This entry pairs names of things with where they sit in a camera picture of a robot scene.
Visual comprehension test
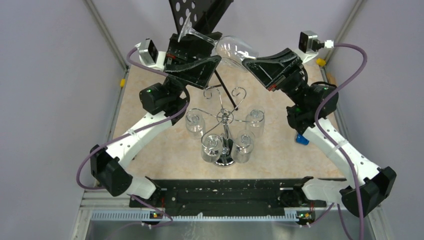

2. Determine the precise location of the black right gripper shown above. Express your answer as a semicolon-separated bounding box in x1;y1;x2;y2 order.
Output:
241;48;309;107

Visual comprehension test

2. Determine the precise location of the clear wine glass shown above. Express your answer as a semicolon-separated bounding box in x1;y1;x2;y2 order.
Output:
200;133;223;163
177;12;259;72
245;105;265;138
185;109;206;139
230;129;255;164

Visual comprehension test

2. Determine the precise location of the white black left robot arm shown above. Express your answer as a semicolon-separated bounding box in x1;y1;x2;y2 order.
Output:
84;38;222;207

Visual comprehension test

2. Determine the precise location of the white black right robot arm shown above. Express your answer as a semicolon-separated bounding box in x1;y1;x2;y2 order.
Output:
242;48;397;217

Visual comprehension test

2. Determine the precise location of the chrome wine glass rack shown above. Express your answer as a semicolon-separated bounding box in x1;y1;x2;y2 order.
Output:
186;86;247;167

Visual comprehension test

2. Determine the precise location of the black music stand tripod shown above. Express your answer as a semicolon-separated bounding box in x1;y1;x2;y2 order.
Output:
168;0;239;112

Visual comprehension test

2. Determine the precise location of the yellow corner clip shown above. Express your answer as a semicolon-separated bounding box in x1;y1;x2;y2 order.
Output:
119;78;126;88
315;58;327;67

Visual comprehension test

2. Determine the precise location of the blue orange toy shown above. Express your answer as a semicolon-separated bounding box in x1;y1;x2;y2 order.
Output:
295;133;310;146

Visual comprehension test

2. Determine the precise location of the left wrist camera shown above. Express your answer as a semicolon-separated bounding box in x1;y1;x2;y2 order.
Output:
135;38;166;72

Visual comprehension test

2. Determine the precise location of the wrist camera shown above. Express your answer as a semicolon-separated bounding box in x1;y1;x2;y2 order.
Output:
295;30;335;64
135;38;166;72

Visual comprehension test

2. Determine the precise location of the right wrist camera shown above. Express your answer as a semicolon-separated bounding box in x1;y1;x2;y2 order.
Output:
295;30;335;64

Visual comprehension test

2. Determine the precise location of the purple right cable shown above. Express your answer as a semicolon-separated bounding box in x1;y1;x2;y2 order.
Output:
312;43;369;240

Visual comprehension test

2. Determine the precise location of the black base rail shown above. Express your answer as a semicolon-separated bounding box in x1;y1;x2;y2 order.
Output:
145;178;327;217

